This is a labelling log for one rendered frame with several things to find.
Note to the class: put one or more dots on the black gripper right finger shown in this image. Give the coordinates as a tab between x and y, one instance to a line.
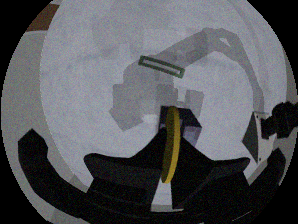
194	171

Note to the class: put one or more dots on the gold coin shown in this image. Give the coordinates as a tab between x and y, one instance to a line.
172	125

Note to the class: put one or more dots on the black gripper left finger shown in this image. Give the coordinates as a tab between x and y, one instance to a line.
143	170

